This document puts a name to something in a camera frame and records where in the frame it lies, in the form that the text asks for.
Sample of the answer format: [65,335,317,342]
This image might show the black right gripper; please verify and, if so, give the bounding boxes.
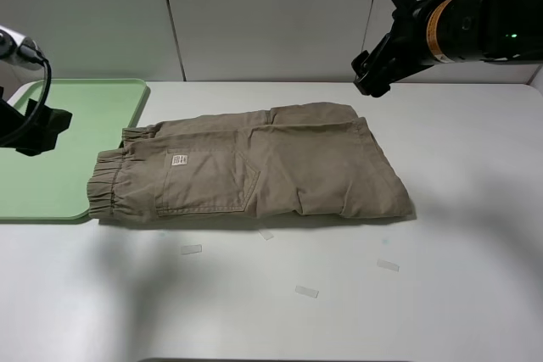
[351,0,435,97]

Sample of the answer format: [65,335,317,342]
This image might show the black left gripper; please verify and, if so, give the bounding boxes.
[0,99,72,157]

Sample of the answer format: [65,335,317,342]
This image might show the khaki shorts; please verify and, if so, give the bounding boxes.
[87,102,414,224]

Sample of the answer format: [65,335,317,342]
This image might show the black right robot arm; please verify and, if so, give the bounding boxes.
[351,0,542,97]

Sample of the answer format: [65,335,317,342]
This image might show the light green tray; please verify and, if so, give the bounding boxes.
[1,79,149,222]

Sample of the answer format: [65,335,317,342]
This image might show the clear tape strip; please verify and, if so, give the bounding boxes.
[259,229,274,241]
[295,286,319,298]
[377,259,400,272]
[180,244,203,255]

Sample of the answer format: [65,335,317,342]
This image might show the left camera black cable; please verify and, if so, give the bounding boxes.
[0,46,53,147]

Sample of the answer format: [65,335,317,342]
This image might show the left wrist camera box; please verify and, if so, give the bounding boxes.
[1,26,42,70]

